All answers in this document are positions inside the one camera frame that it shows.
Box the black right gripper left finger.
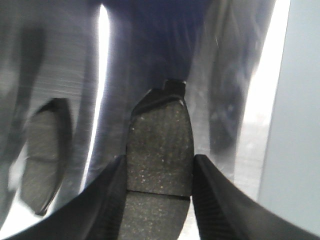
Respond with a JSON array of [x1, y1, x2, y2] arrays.
[[10, 155, 127, 240]]

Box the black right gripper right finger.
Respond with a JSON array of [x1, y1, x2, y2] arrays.
[[192, 154, 319, 240]]

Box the brake pad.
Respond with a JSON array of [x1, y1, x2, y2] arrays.
[[20, 98, 73, 216], [118, 79, 194, 240]]

